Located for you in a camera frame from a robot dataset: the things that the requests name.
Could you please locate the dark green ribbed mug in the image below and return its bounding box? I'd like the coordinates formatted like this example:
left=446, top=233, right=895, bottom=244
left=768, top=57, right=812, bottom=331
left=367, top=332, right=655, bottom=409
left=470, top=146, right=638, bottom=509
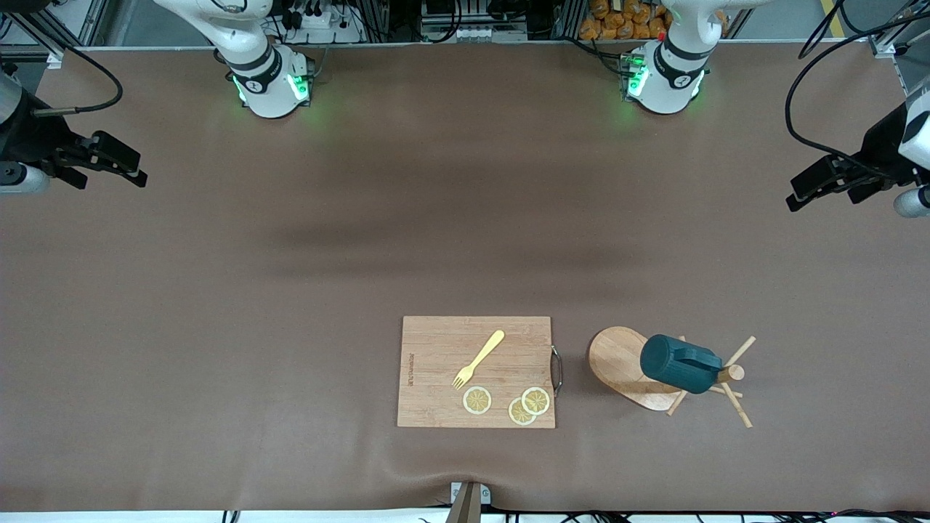
left=639, top=333, right=724, bottom=395

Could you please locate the wooden mug tree rack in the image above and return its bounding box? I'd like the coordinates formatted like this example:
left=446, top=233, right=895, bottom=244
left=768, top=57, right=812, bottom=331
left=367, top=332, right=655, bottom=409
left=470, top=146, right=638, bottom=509
left=588, top=326, right=757, bottom=429

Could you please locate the white power strip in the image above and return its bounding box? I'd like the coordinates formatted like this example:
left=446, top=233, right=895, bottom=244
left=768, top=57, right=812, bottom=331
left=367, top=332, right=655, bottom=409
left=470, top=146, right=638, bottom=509
left=287, top=6, right=364, bottom=44

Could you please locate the pile of orange bread rolls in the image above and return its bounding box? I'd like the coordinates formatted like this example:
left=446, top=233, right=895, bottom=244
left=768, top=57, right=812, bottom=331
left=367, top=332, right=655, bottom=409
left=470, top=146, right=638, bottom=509
left=579, top=0, right=673, bottom=41

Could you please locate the bamboo cutting board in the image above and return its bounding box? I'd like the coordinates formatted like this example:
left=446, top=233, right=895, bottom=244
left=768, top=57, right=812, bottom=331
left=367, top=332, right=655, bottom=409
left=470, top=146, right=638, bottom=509
left=397, top=315, right=557, bottom=429

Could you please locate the yellow plastic fork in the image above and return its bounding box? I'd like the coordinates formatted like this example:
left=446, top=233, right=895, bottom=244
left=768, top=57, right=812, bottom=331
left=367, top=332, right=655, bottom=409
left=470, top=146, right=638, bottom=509
left=452, top=330, right=506, bottom=391

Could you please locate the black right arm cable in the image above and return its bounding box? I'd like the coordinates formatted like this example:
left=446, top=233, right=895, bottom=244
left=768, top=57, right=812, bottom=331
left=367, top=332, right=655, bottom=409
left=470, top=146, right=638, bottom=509
left=33, top=44, right=123, bottom=118

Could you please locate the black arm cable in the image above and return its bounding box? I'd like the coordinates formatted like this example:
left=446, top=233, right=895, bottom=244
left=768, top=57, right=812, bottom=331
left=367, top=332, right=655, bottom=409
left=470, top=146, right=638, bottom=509
left=785, top=0, right=930, bottom=179
left=33, top=44, right=123, bottom=118

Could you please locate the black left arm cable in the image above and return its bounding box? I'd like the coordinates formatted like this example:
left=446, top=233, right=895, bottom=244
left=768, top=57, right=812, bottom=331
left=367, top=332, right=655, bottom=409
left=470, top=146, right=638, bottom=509
left=785, top=0, right=930, bottom=179

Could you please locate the grey metal table bracket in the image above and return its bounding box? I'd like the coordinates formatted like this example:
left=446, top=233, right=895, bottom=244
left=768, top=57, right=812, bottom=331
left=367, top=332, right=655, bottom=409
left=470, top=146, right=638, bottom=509
left=450, top=482, right=492, bottom=506

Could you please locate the brown camera stand post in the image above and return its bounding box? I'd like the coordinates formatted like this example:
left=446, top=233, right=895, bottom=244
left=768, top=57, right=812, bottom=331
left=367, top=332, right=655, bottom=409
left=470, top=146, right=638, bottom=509
left=445, top=484, right=482, bottom=523

